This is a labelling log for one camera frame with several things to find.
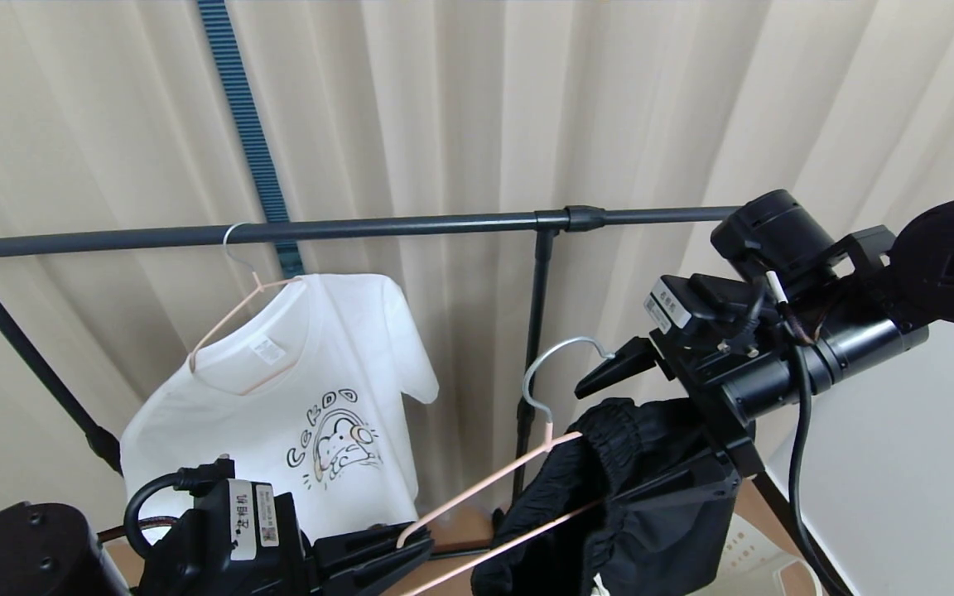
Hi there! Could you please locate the window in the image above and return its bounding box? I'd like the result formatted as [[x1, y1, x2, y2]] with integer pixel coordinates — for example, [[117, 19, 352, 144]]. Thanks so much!
[[195, 0, 306, 278]]

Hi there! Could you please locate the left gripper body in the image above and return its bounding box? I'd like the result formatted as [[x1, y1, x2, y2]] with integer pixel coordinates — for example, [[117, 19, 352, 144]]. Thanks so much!
[[303, 538, 347, 596]]

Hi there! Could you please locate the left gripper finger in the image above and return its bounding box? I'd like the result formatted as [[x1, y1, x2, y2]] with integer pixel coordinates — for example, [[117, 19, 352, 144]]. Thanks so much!
[[313, 521, 436, 574], [335, 541, 438, 596]]

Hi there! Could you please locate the beige curtain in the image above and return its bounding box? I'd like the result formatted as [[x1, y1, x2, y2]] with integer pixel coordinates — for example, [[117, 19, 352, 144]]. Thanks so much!
[[0, 0, 306, 539], [224, 0, 954, 514]]

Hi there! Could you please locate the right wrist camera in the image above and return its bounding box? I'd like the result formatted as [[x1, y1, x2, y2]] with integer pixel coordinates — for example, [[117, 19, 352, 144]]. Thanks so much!
[[643, 273, 780, 358]]

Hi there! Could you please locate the white shirt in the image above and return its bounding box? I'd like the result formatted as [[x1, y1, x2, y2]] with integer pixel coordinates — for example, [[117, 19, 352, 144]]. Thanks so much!
[[119, 273, 441, 547]]

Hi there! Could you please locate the pink clothes hanger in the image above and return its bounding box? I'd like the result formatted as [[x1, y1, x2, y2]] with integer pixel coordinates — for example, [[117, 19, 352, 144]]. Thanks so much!
[[394, 334, 617, 596], [185, 222, 307, 397]]

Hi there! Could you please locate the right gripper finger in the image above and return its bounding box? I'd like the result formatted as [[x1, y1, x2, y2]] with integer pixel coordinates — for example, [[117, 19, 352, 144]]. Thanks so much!
[[573, 334, 662, 401]]

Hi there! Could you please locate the black clothes rack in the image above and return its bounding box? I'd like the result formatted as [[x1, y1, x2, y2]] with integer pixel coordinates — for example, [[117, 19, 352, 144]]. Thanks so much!
[[0, 204, 744, 564]]

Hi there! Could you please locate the white laundry basket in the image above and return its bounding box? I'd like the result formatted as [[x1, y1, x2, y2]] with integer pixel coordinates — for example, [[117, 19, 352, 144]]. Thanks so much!
[[713, 512, 824, 596]]

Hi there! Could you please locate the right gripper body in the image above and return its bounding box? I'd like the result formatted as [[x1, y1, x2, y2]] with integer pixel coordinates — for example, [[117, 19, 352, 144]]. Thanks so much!
[[649, 310, 841, 481]]

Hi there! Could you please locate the black garment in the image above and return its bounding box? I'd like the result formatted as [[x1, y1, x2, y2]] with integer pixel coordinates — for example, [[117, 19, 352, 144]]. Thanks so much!
[[470, 397, 744, 596]]

